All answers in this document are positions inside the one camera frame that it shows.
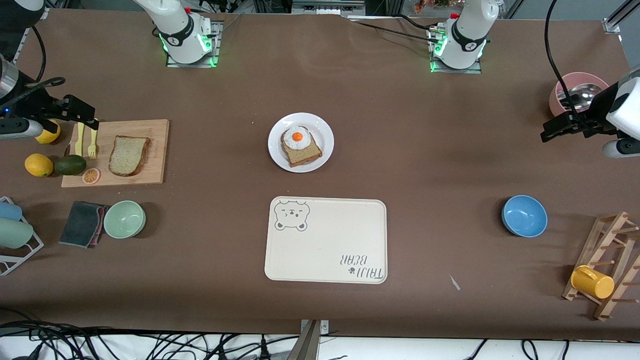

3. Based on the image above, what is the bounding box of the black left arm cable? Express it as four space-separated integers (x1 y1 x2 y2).
543 0 586 126

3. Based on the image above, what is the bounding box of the pink bowl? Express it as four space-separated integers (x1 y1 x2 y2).
549 72 610 118

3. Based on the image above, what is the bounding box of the black cable on table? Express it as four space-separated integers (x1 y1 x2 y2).
350 16 442 46

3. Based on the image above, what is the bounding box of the cream bear print tray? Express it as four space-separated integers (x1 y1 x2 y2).
264 196 388 285

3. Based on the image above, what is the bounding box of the white wire rack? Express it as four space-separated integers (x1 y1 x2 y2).
0 196 45 277

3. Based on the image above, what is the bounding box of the pale green bowl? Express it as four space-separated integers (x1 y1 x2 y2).
103 200 147 239

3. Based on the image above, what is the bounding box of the yellow mug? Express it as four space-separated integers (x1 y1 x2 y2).
570 265 615 300

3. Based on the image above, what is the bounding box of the yellow lemon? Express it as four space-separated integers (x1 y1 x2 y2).
35 120 61 145
24 153 54 178

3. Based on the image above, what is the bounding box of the white round plate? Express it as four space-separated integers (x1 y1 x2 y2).
268 112 335 174

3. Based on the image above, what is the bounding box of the aluminium frame rail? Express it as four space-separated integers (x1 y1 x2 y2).
10 5 51 66
602 0 640 35

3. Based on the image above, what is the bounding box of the metal ladle spoon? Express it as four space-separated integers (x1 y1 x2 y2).
559 84 603 112

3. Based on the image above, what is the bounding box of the wooden peg rack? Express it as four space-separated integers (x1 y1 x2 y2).
561 211 640 322

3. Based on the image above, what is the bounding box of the blue bowl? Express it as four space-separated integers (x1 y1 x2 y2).
501 195 548 238

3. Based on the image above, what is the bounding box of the grey folded cloth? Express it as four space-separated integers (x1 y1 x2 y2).
58 200 108 249

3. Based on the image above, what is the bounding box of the toy fried egg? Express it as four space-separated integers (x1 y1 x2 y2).
284 125 313 151

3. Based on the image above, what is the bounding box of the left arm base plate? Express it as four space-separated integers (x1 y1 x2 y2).
427 25 482 75

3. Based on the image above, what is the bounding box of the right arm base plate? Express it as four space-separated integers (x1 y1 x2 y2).
166 20 224 68

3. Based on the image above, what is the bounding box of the black cable bundle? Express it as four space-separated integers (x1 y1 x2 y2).
0 320 301 360

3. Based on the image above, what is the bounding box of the pale green cup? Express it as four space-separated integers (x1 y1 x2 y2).
0 218 34 249

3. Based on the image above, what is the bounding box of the brown bread slice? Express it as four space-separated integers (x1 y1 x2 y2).
108 135 151 177
281 126 323 168

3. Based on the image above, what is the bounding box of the grey metal mount post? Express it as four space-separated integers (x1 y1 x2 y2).
286 319 331 360

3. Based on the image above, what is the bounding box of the wooden cutting board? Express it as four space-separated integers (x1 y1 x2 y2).
61 119 170 189

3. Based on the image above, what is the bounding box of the dark green avocado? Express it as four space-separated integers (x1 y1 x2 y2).
54 154 87 176

